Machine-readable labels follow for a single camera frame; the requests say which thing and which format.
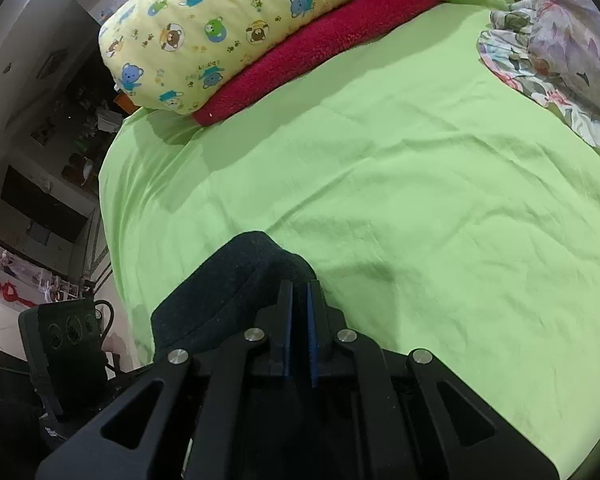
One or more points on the yellow cartoon print pillow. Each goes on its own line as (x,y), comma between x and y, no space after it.
(230,25)

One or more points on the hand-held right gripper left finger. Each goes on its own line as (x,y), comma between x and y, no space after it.
(285,330)

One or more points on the green bed sheet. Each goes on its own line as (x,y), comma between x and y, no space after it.
(405,185)

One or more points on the red towel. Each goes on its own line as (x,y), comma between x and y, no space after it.
(340,30)

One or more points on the black pants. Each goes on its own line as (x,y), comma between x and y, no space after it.
(230,290)

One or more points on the floral ruffled pillow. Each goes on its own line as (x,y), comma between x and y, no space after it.
(570,45)

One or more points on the red hanging decoration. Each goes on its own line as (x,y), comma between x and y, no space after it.
(5,290)

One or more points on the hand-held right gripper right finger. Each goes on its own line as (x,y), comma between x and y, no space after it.
(314,335)

